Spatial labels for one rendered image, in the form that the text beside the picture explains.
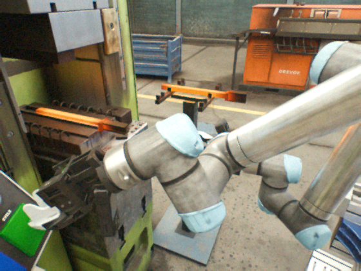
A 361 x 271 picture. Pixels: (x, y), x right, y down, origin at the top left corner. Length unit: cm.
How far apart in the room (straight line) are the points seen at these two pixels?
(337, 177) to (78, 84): 107
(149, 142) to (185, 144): 5
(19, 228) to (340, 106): 57
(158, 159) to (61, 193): 17
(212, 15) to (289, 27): 473
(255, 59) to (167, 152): 395
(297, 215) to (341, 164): 17
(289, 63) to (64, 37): 377
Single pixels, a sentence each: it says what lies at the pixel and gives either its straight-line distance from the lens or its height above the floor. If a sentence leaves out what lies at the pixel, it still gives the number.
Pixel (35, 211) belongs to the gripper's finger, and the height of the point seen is 107.
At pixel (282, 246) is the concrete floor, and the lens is 187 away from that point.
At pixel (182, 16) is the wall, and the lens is 881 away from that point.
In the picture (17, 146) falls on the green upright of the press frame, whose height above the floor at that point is 100.
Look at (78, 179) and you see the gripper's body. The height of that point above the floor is 114.
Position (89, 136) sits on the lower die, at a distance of 90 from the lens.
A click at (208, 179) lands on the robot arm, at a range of 42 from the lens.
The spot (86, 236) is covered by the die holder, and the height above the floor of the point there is 53.
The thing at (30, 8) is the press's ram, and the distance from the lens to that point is 73.
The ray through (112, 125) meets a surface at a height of 101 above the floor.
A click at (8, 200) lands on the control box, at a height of 106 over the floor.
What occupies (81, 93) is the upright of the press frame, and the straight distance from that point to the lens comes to 128.
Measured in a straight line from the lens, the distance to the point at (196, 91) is 121.
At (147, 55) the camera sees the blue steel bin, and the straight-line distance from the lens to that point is 472.
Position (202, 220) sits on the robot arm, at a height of 110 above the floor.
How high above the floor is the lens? 141
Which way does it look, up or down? 29 degrees down
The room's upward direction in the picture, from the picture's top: straight up
